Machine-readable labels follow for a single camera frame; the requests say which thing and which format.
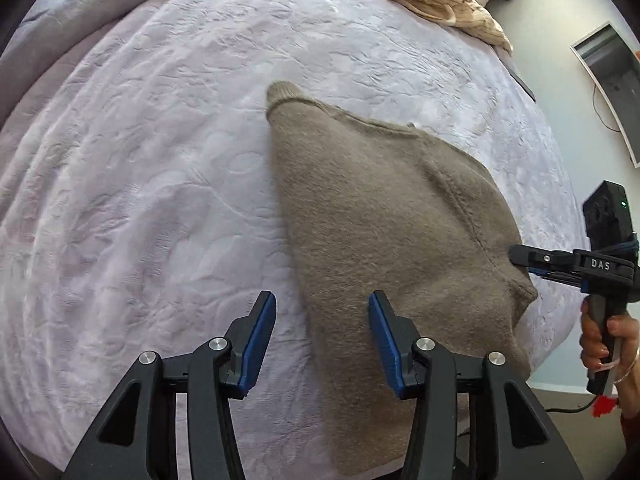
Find gold bracelet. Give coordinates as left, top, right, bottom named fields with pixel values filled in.
left=612, top=342, right=640, bottom=386

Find person's right forearm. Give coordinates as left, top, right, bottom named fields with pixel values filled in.
left=619, top=380, right=640, bottom=461

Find cream quilted cloth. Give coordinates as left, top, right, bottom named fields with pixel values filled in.
left=345, top=0, right=515, bottom=55

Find brown knit sweater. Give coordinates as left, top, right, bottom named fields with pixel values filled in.
left=265, top=80, right=539, bottom=478

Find person's right hand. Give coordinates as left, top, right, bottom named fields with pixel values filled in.
left=580, top=300, right=640, bottom=386

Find white embossed blanket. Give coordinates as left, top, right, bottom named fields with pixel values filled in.
left=0, top=0, right=588, bottom=476

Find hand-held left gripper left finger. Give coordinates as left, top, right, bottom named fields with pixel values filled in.
left=62, top=290, right=278, bottom=480

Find white framed wall monitor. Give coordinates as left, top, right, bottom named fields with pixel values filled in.
left=570, top=21, right=640, bottom=168

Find red tag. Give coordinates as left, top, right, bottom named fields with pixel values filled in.
left=592, top=394, right=619, bottom=419

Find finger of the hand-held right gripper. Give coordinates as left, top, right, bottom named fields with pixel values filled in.
left=527, top=265, right=585, bottom=288
left=509, top=244, right=581, bottom=268

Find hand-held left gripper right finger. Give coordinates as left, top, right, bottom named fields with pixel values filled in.
left=367, top=290, right=583, bottom=480

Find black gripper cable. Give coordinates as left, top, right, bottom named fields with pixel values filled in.
left=545, top=394, right=601, bottom=414

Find black monitor cable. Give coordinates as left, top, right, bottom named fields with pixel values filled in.
left=592, top=82, right=623, bottom=133

